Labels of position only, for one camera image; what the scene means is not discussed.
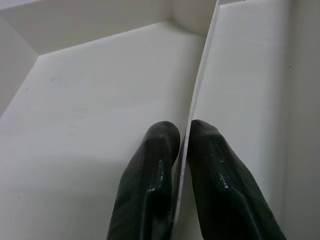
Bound white plastic children table top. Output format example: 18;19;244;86
0;0;320;240

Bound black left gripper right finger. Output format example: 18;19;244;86
186;119;287;240

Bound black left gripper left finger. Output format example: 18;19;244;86
106;121;181;240

